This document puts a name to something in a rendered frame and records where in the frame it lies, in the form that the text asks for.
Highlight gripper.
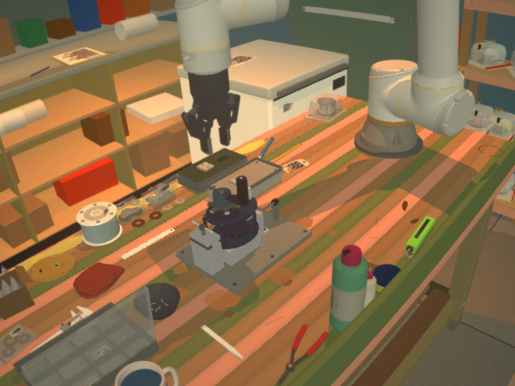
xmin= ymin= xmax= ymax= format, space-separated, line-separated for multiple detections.
xmin=180 ymin=68 xmax=241 ymax=154

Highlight dark olive tray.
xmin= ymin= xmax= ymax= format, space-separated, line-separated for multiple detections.
xmin=176 ymin=148 xmax=249 ymax=195

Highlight grey metal tray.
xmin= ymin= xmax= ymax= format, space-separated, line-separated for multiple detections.
xmin=206 ymin=157 xmax=283 ymax=199

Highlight dark grey star drag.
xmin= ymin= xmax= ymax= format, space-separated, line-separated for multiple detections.
xmin=211 ymin=187 xmax=236 ymax=211

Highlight grey metal pin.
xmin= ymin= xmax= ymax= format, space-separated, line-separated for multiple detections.
xmin=192 ymin=220 xmax=215 ymax=238

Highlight clear pack with spool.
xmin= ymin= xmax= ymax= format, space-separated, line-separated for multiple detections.
xmin=468 ymin=107 xmax=494 ymax=130
xmin=469 ymin=39 xmax=509 ymax=68
xmin=488 ymin=107 xmax=515 ymax=137
xmin=304 ymin=94 xmax=348 ymax=122

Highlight grey cradle block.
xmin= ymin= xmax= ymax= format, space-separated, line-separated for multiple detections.
xmin=188 ymin=228 xmax=225 ymax=277

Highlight white line spool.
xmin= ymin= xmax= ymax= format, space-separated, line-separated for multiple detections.
xmin=76 ymin=201 xmax=123 ymax=248

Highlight blue round spool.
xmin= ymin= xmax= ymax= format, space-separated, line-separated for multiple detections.
xmin=371 ymin=263 xmax=402 ymax=289

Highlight white flat box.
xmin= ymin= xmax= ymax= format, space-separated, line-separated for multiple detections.
xmin=125 ymin=92 xmax=186 ymax=125

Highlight yellow pencil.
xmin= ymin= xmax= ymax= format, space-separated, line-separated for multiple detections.
xmin=276 ymin=143 xmax=303 ymax=160

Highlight white chest cooler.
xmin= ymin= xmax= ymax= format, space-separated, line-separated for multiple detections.
xmin=177 ymin=39 xmax=350 ymax=158

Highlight clear bag of grey parts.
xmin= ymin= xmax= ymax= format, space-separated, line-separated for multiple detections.
xmin=141 ymin=182 xmax=175 ymax=205

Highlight white patterned card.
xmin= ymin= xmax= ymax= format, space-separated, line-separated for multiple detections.
xmin=281 ymin=158 xmax=311 ymax=175

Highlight dark purple fishing reel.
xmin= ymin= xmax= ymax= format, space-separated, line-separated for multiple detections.
xmin=202 ymin=191 xmax=263 ymax=251

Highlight wooden shelf unit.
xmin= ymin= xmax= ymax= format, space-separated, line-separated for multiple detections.
xmin=0 ymin=6 xmax=192 ymax=269

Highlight white tube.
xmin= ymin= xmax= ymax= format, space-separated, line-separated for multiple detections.
xmin=0 ymin=98 xmax=49 ymax=137
xmin=113 ymin=12 xmax=160 ymax=41

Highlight grey metal mounting plate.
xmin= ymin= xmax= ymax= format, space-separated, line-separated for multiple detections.
xmin=175 ymin=216 xmax=313 ymax=293

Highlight white ruler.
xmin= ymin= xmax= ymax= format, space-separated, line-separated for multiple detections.
xmin=120 ymin=226 xmax=177 ymax=261

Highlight long red box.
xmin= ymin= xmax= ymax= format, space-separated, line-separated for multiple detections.
xmin=52 ymin=157 xmax=120 ymax=207

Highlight orange box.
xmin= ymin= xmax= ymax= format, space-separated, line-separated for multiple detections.
xmin=124 ymin=0 xmax=152 ymax=19

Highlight yellow patterned paper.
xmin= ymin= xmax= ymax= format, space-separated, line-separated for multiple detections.
xmin=51 ymin=46 xmax=109 ymax=67

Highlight blue box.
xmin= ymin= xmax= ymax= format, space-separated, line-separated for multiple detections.
xmin=67 ymin=0 xmax=102 ymax=32

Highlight black bowl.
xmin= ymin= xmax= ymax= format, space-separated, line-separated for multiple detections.
xmin=133 ymin=282 xmax=182 ymax=321

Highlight red cloth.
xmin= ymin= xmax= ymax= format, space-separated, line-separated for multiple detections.
xmin=72 ymin=261 xmax=126 ymax=300

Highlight green box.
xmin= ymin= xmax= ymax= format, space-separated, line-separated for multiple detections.
xmin=14 ymin=16 xmax=50 ymax=50

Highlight white flat stick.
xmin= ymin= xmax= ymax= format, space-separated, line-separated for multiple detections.
xmin=200 ymin=324 xmax=245 ymax=361

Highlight green bottle with red cap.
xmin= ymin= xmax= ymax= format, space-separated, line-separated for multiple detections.
xmin=329 ymin=244 xmax=370 ymax=334

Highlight yellow round disc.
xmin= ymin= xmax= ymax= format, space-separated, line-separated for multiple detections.
xmin=27 ymin=253 xmax=78 ymax=283

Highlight small white bottle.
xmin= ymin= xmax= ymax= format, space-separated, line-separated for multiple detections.
xmin=363 ymin=270 xmax=378 ymax=310

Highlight green hanging scale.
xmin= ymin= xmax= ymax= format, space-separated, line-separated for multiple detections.
xmin=403 ymin=215 xmax=437 ymax=259

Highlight grey calliper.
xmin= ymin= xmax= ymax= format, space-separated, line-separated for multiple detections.
xmin=39 ymin=306 xmax=93 ymax=347

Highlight clear compartment box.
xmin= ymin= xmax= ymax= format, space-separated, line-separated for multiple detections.
xmin=13 ymin=286 xmax=160 ymax=386

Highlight white mug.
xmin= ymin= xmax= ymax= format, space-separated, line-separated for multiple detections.
xmin=113 ymin=359 xmax=179 ymax=386

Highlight brown cardboard box with papers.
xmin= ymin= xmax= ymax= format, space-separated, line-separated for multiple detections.
xmin=0 ymin=264 xmax=36 ymax=322

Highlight wooden rack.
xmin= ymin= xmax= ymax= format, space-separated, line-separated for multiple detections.
xmin=457 ymin=0 xmax=515 ymax=223

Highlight black crank handle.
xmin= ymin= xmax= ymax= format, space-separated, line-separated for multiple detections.
xmin=234 ymin=175 xmax=253 ymax=207

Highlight grey post with black knob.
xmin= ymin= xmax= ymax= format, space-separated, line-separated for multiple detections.
xmin=260 ymin=198 xmax=282 ymax=224

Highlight dark round base plate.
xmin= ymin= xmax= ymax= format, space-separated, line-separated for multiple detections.
xmin=353 ymin=134 xmax=424 ymax=158

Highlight red handled pliers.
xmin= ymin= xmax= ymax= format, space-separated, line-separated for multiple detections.
xmin=274 ymin=322 xmax=329 ymax=386

